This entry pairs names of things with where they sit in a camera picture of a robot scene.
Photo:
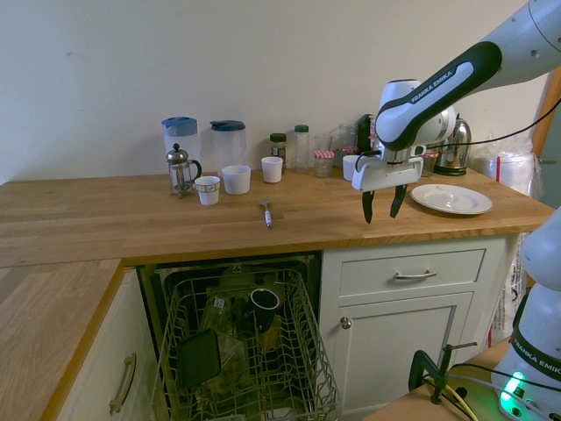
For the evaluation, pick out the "white cabinet with drawer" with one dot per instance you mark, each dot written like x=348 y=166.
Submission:
x=394 y=359

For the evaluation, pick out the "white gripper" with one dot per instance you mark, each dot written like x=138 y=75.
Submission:
x=388 y=173

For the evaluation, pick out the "clear plastic bag of cups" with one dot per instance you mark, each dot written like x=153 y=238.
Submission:
x=508 y=169

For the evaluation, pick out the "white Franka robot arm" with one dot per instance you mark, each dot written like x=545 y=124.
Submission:
x=438 y=87

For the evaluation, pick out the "clear plastic container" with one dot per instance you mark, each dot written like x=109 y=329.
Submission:
x=217 y=307

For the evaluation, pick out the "glass jar red checkered lid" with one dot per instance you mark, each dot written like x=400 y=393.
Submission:
x=429 y=164
x=323 y=164

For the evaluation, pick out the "ribbed white cup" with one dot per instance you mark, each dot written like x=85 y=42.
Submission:
x=271 y=170

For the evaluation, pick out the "steel electric kettle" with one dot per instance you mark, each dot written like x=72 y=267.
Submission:
x=458 y=149

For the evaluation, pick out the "wide white mug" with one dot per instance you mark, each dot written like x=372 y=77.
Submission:
x=236 y=180

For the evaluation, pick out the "black shaker bottle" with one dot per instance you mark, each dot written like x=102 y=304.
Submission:
x=364 y=131

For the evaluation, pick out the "plain white cup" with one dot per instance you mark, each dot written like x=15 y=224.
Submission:
x=349 y=169

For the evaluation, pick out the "small patterned white cup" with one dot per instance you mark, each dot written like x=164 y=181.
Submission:
x=207 y=190

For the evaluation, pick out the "clear pitcher light blue lid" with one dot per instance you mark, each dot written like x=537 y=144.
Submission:
x=182 y=140

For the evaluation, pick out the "dark green C-clamp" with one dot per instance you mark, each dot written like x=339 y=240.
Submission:
x=421 y=359

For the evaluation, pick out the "built-in dishwasher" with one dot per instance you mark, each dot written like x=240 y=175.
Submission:
x=144 y=289

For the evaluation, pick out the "white plate gold rim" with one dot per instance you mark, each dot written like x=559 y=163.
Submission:
x=451 y=199

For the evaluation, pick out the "clear glass jar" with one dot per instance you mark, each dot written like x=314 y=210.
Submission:
x=347 y=137

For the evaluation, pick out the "clear drinking glass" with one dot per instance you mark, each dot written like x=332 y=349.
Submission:
x=322 y=142

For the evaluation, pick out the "black square container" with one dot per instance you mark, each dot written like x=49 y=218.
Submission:
x=198 y=357

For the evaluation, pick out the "glass french press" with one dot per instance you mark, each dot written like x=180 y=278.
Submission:
x=179 y=173

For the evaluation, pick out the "dark spice jar black lid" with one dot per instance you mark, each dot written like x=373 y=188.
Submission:
x=277 y=151

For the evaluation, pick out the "clear jar green lid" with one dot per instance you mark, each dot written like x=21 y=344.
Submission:
x=301 y=149

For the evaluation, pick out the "white corner cabinet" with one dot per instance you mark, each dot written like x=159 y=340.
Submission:
x=101 y=342

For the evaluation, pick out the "round metal cabinet knob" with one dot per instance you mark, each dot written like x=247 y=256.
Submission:
x=346 y=323

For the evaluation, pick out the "clear pitcher dark blue lid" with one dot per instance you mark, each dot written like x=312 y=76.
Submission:
x=228 y=144

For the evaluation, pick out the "black mug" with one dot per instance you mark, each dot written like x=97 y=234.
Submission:
x=265 y=302

